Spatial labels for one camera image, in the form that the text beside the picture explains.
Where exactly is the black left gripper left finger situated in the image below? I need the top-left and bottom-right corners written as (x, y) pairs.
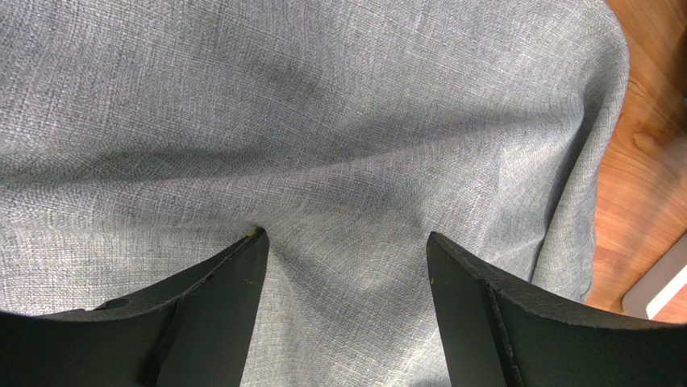
top-left (1, 229), bottom-right (269, 386)

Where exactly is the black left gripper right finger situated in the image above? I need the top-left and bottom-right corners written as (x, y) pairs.
top-left (427, 232), bottom-right (686, 386)

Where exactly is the light grey cloth napkin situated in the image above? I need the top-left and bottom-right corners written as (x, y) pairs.
top-left (1, 1), bottom-right (629, 386)

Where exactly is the white clothes rack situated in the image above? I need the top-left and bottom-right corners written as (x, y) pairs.
top-left (622, 234), bottom-right (686, 320)

